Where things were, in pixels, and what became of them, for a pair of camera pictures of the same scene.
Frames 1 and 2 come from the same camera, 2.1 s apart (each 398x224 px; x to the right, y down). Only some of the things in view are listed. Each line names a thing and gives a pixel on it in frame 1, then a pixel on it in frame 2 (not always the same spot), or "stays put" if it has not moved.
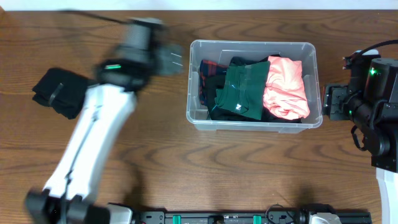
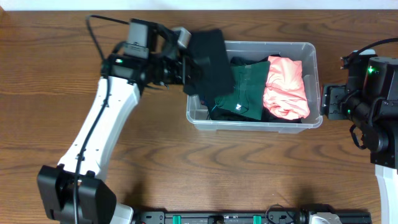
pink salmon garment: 285,96 stays put
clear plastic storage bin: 253,86 stays put
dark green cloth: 244,90 stays put
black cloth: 63,91 -> 207,68
